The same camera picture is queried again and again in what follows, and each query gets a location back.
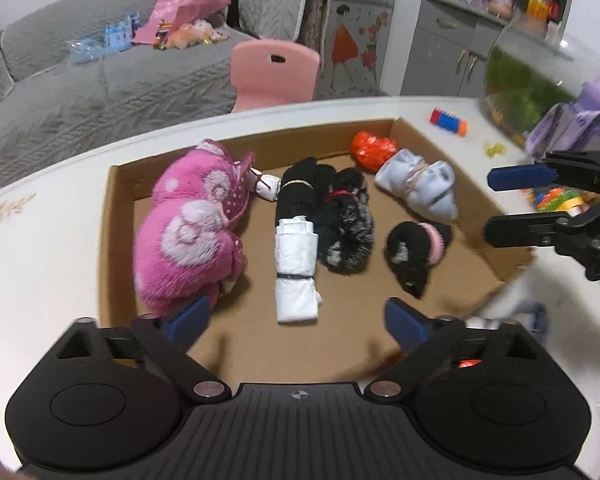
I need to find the pink fluffy sock bundle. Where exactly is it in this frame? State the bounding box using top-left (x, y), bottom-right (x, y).
top-left (133, 139), bottom-right (254, 315)

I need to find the light blue sock bundle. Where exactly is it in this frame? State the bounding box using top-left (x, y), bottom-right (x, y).
top-left (375, 148), bottom-right (458, 224)

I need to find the black sock pink band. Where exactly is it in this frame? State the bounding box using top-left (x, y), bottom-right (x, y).
top-left (385, 221), bottom-right (453, 299)

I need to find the white sock roll black band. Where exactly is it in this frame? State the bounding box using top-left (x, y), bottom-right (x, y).
top-left (274, 217), bottom-right (322, 324)

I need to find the black grey striped sock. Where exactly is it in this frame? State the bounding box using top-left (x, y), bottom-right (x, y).
top-left (312, 165), bottom-right (375, 274)

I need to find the orange plastic bag bundle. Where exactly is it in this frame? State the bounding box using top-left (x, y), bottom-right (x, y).
top-left (350, 131), bottom-right (398, 172)

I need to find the yellow plastic scrap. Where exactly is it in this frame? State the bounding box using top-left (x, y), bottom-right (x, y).
top-left (483, 142), bottom-right (507, 158)

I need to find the colourful bead block cube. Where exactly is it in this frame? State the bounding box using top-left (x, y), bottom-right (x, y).
top-left (527, 186), bottom-right (600, 217)

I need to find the red blue toy block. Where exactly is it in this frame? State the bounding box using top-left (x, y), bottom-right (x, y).
top-left (429, 108), bottom-right (468, 136)

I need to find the glass fish tank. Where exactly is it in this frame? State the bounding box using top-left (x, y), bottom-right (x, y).
top-left (484, 12), bottom-right (600, 146)

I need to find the brown cardboard tray box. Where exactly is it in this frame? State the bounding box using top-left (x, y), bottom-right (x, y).
top-left (99, 119), bottom-right (533, 386)

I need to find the small white rolled sock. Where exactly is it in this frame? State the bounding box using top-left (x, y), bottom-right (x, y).
top-left (247, 168), bottom-right (282, 203)

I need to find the grey cabinet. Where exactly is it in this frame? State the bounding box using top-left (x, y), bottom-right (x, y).
top-left (401, 0), bottom-right (571, 99)

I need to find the decorated refrigerator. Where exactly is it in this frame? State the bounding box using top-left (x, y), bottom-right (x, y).
top-left (315, 0), bottom-right (394, 100)

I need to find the grey sofa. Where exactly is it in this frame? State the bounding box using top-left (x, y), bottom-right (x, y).
top-left (0, 0), bottom-right (330, 188)

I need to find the pink plastic chair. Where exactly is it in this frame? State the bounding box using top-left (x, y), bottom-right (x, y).
top-left (230, 39), bottom-right (321, 113)

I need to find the blue toy castle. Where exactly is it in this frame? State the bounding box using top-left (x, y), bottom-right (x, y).
top-left (68, 12), bottom-right (140, 65)

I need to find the plush toy pile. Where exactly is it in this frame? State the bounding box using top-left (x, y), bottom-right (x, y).
top-left (152, 20), bottom-right (228, 50)

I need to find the pink plastic bag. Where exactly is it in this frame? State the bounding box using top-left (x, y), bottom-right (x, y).
top-left (133, 0), bottom-right (230, 44)

